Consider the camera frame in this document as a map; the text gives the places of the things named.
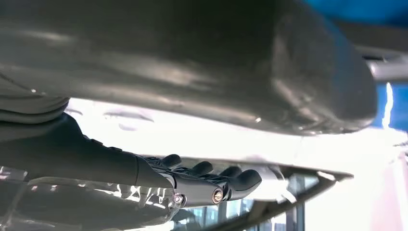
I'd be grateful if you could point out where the white car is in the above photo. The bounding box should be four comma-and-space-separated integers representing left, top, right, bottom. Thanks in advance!
65, 82, 408, 231

